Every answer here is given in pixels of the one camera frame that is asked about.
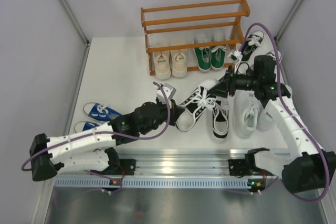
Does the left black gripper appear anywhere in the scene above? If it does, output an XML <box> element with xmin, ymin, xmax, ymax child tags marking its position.
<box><xmin>140</xmin><ymin>99</ymin><xmax>185</xmax><ymax>135</ymax></box>

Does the white sneaker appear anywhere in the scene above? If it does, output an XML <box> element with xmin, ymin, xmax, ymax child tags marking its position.
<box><xmin>234</xmin><ymin>90</ymin><xmax>260</xmax><ymax>139</ymax></box>
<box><xmin>256</xmin><ymin>100</ymin><xmax>275</xmax><ymax>132</ymax></box>

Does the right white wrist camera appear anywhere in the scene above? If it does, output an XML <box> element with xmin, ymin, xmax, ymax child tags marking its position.
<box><xmin>228</xmin><ymin>50</ymin><xmax>243</xmax><ymax>64</ymax></box>

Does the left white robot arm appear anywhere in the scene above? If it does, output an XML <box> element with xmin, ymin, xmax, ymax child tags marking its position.
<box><xmin>22</xmin><ymin>100</ymin><xmax>185</xmax><ymax>182</ymax></box>

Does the black canvas sneaker far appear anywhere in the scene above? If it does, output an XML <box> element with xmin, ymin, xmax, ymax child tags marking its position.
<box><xmin>240</xmin><ymin>31</ymin><xmax>264</xmax><ymax>62</ymax></box>

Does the beige sneaker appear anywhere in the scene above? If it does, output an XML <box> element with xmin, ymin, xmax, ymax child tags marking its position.
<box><xmin>170</xmin><ymin>48</ymin><xmax>187</xmax><ymax>78</ymax></box>
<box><xmin>152</xmin><ymin>50</ymin><xmax>171</xmax><ymax>80</ymax></box>

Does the orange wooden shoe shelf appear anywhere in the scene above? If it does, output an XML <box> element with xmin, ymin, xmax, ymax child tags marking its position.
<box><xmin>140</xmin><ymin>0</ymin><xmax>250</xmax><ymax>76</ymax></box>

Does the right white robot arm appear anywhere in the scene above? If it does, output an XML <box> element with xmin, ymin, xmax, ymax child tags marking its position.
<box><xmin>209</xmin><ymin>55</ymin><xmax>335</xmax><ymax>194</ymax></box>

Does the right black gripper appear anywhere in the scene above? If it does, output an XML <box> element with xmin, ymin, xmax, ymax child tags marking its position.
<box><xmin>207</xmin><ymin>66</ymin><xmax>259</xmax><ymax>99</ymax></box>

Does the white sneaker right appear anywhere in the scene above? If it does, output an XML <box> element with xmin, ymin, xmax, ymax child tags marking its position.
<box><xmin>256</xmin><ymin>100</ymin><xmax>275</xmax><ymax>132</ymax></box>

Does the left aluminium frame post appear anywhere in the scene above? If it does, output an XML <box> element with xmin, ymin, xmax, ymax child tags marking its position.
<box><xmin>58</xmin><ymin>0</ymin><xmax>90</xmax><ymax>47</ymax></box>

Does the right aluminium frame post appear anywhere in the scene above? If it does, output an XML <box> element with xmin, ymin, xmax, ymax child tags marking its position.
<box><xmin>275</xmin><ymin>0</ymin><xmax>305</xmax><ymax>44</ymax></box>

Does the aluminium frame post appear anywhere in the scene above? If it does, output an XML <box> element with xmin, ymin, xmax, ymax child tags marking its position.
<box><xmin>275</xmin><ymin>0</ymin><xmax>305</xmax><ymax>44</ymax></box>
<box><xmin>58</xmin><ymin>0</ymin><xmax>90</xmax><ymax>47</ymax></box>

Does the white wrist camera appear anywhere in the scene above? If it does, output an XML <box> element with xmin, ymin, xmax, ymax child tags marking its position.
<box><xmin>156</xmin><ymin>83</ymin><xmax>176</xmax><ymax>103</ymax></box>
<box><xmin>228</xmin><ymin>50</ymin><xmax>243</xmax><ymax>64</ymax></box>

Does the black white-striped sneaker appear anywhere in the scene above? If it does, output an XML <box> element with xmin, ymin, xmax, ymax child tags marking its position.
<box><xmin>212</xmin><ymin>99</ymin><xmax>229</xmax><ymax>139</ymax></box>
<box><xmin>176</xmin><ymin>79</ymin><xmax>219</xmax><ymax>132</ymax></box>

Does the aluminium rail base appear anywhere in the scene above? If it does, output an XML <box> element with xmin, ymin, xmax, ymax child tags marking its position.
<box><xmin>43</xmin><ymin>147</ymin><xmax>328</xmax><ymax>180</ymax></box>

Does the white sneaker left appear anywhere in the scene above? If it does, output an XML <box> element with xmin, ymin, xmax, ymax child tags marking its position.
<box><xmin>234</xmin><ymin>90</ymin><xmax>260</xmax><ymax>139</ymax></box>

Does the green sneaker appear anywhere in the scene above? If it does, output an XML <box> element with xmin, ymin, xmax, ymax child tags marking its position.
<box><xmin>194</xmin><ymin>32</ymin><xmax>211</xmax><ymax>72</ymax></box>
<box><xmin>211</xmin><ymin>30</ymin><xmax>226</xmax><ymax>71</ymax></box>

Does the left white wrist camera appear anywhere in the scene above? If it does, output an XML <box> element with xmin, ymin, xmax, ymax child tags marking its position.
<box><xmin>156</xmin><ymin>83</ymin><xmax>176</xmax><ymax>103</ymax></box>

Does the perforated cable duct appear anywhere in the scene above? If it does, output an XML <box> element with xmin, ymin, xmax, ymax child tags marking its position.
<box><xmin>54</xmin><ymin>176</ymin><xmax>265</xmax><ymax>189</ymax></box>

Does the blue sneaker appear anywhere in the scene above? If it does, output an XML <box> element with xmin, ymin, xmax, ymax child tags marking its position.
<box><xmin>73</xmin><ymin>121</ymin><xmax>111</xmax><ymax>133</ymax></box>
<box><xmin>83</xmin><ymin>102</ymin><xmax>121</xmax><ymax>122</ymax></box>

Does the black canvas sneaker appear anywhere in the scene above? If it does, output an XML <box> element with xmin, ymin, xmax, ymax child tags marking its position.
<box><xmin>240</xmin><ymin>31</ymin><xmax>264</xmax><ymax>62</ymax></box>
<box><xmin>246</xmin><ymin>50</ymin><xmax>282</xmax><ymax>73</ymax></box>

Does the black canvas sneaker near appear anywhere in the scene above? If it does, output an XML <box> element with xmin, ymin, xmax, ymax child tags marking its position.
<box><xmin>246</xmin><ymin>50</ymin><xmax>282</xmax><ymax>73</ymax></box>

